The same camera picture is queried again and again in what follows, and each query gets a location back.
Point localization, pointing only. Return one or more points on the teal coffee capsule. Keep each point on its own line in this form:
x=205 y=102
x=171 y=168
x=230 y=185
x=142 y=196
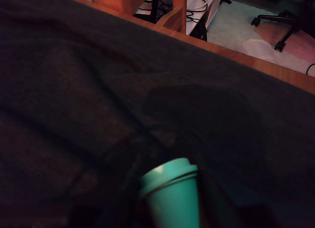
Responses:
x=172 y=196

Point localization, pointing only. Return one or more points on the dark table cloth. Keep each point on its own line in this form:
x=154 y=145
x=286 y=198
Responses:
x=98 y=90

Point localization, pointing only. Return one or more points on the wooden chair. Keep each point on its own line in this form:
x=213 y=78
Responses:
x=180 y=13

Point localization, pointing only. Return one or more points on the black office chair base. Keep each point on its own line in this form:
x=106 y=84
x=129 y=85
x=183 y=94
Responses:
x=290 y=18

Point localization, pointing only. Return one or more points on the white box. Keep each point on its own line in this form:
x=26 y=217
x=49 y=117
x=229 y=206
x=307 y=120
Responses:
x=209 y=6

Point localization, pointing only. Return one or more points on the orange wooden cabinet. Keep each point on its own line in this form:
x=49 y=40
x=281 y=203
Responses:
x=110 y=1

